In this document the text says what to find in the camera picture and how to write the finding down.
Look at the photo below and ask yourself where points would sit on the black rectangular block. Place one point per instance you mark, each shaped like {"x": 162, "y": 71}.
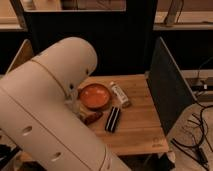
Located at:
{"x": 112, "y": 119}

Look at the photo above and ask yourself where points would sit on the brown small object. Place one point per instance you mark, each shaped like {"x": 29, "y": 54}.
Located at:
{"x": 88, "y": 119}

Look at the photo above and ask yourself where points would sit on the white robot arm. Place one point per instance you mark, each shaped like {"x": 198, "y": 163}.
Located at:
{"x": 35, "y": 101}

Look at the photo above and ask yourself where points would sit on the dark right side panel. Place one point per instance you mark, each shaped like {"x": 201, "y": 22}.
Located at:
{"x": 170, "y": 91}

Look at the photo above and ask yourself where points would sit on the white tube bottle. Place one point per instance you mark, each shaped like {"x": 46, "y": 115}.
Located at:
{"x": 122, "y": 97}

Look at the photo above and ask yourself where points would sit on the wooden left side panel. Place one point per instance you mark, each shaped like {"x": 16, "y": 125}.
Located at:
{"x": 24, "y": 54}

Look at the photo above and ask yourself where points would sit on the orange ceramic bowl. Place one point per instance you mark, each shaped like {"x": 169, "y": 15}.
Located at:
{"x": 94, "y": 96}

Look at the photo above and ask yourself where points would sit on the black back panel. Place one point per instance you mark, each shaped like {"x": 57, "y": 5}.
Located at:
{"x": 121, "y": 38}

